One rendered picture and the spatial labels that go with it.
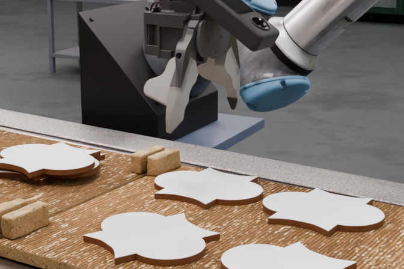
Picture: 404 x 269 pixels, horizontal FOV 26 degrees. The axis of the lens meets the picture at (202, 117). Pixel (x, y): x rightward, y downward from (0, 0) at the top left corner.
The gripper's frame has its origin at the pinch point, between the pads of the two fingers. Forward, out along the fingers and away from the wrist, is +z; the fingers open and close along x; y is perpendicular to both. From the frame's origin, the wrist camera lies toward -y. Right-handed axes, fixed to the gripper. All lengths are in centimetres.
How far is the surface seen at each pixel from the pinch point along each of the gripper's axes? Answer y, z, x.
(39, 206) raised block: 8.6, 6.3, 21.6
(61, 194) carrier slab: 14.7, 8.9, 11.4
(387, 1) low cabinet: 289, 79, -817
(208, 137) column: 27, 16, -42
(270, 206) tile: -10.7, 8.0, 3.2
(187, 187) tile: 1.4, 8.1, 2.7
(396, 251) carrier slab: -27.6, 8.9, 6.4
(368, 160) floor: 105, 103, -319
